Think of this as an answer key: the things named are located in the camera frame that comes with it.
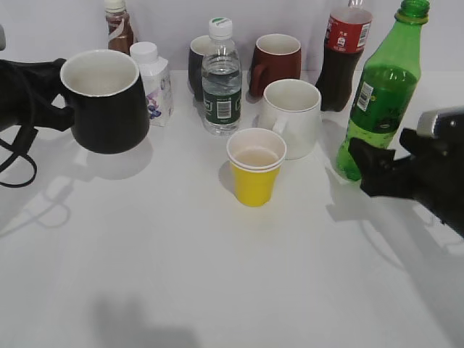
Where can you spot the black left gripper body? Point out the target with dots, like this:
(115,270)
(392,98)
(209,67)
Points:
(17,102)

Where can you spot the black mug with white interior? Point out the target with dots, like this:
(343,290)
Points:
(104,90)

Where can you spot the yellow paper cup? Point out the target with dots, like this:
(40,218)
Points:
(255,156)

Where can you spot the dark grey mug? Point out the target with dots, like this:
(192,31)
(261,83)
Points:
(198,48)

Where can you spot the cola bottle with red label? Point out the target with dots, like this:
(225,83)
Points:
(344,43)

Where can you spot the white ceramic mug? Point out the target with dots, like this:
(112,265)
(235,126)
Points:
(291,108)

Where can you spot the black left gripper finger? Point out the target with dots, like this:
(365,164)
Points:
(44,77)
(50,116)

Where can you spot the brown coffee drink bottle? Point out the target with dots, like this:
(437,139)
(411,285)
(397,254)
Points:
(120,33)

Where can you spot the green plastic soda bottle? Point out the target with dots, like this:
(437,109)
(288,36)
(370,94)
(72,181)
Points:
(387,84)

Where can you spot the dark red ceramic mug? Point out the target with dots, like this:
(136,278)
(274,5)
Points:
(276,56)

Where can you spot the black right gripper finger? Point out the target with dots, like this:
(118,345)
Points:
(381,173)
(417,145)

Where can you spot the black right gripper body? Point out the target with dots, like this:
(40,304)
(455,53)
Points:
(440,169)

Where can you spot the clear water bottle green label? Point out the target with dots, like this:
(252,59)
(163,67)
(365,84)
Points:
(221,79)

